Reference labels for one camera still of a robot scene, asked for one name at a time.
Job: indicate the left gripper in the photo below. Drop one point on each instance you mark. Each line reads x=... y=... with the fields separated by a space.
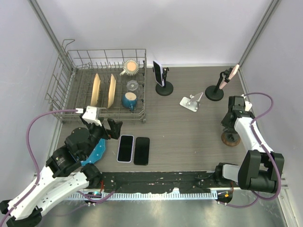
x=115 y=131

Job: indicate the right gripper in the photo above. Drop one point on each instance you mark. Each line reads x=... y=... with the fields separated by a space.
x=225 y=124

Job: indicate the lavender case phone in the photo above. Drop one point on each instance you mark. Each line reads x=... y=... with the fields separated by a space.
x=125 y=149

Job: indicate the wooden base phone stand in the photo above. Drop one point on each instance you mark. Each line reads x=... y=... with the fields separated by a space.
x=230 y=138

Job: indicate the black phone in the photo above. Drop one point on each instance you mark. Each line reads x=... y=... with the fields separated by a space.
x=142 y=150

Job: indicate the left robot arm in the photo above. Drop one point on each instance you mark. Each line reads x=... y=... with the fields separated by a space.
x=62 y=175

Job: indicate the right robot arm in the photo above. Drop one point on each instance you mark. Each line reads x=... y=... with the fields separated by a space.
x=261 y=168

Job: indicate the black gooseneck phone stand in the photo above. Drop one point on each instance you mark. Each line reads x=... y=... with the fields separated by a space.
x=213 y=92

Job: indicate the pink phone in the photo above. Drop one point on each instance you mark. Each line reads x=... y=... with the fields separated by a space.
x=230 y=76

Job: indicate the white folding phone stand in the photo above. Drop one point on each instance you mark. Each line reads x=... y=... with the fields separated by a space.
x=192 y=103

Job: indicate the black round-base phone stand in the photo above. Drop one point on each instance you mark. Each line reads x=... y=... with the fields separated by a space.
x=167 y=89

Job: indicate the phone in white case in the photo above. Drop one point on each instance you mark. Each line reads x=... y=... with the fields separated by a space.
x=158 y=71

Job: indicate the blue polka dot plate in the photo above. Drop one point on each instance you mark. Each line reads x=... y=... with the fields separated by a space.
x=96 y=154

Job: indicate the blue ceramic mug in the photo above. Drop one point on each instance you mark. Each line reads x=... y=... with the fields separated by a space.
x=129 y=101

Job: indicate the right yellow plate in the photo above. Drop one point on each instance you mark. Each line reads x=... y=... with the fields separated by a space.
x=111 y=92

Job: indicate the yellow plate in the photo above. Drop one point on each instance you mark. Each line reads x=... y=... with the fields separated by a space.
x=111 y=92
x=95 y=90

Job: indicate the left yellow plate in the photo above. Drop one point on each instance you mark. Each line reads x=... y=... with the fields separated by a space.
x=95 y=90

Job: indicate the clear glass cup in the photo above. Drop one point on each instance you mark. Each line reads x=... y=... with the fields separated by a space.
x=134 y=87

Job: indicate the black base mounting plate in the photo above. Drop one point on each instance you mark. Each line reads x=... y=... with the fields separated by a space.
x=163 y=182

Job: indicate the cream ribbed mug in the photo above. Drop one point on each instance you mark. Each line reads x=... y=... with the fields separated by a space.
x=130 y=68

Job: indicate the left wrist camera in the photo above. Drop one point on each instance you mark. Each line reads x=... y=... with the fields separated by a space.
x=90 y=115

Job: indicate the grey wire dish rack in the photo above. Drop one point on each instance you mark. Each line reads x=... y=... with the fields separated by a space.
x=71 y=83

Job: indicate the white slotted cable duct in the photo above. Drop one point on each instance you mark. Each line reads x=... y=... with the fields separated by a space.
x=174 y=195

